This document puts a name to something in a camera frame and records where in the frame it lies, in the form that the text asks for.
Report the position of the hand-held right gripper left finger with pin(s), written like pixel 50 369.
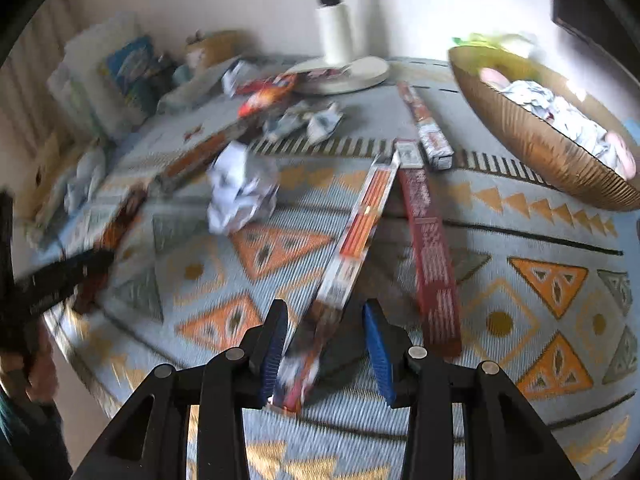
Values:
pixel 272 355

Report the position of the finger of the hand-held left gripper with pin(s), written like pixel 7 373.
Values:
pixel 70 275

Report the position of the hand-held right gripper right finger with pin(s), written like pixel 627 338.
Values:
pixel 377 355

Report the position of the long dark red box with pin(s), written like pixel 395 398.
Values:
pixel 435 260

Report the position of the long orange pencil box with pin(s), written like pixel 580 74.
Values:
pixel 350 240

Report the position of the large white paper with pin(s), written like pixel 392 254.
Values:
pixel 240 185

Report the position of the long orange-edged box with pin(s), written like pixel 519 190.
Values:
pixel 200 152

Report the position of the long red white box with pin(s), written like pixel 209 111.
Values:
pixel 430 132

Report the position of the small printed paper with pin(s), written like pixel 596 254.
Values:
pixel 237 77
pixel 285 125
pixel 325 121

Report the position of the golden ribbed bowl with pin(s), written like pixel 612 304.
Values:
pixel 540 150

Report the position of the red orange snack packet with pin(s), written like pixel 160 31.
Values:
pixel 265 92

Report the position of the pile of white papers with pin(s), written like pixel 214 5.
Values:
pixel 565 110

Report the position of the person's left forearm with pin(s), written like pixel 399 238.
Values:
pixel 30 440

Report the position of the person's left hand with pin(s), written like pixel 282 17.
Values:
pixel 42 370

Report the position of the pale crumpled cloth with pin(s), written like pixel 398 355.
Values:
pixel 85 180

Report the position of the patterned grey table mat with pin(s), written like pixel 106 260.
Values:
pixel 500 260

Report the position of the tissue roll pack blue label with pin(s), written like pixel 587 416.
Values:
pixel 90 85

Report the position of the light blue cup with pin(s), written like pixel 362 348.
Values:
pixel 181 75

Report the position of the small tan box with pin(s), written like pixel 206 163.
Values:
pixel 215 47

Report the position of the green tissue pack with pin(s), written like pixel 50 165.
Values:
pixel 480 40

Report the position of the white desk lamp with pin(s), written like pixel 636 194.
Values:
pixel 340 25

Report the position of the black wall television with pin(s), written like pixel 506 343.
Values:
pixel 600 0

